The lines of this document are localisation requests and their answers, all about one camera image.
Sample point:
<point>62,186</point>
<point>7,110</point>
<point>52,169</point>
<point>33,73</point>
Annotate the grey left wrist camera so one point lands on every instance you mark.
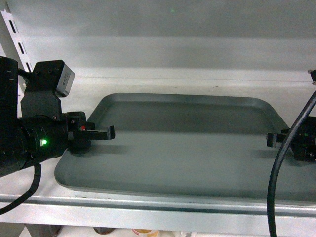
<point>65,81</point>

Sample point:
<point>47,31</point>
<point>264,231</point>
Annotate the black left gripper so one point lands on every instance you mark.
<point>83,132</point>

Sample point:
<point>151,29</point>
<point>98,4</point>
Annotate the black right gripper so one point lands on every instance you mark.
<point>304,143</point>

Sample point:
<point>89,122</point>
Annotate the white slotted shelf upright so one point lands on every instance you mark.
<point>17,40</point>

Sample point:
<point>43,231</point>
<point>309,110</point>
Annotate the grey rectangular serving tray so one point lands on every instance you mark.
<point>178,145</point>

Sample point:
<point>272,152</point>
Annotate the white upper shelf board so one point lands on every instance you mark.
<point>56,205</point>

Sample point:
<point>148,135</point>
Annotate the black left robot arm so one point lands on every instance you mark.
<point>33,127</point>

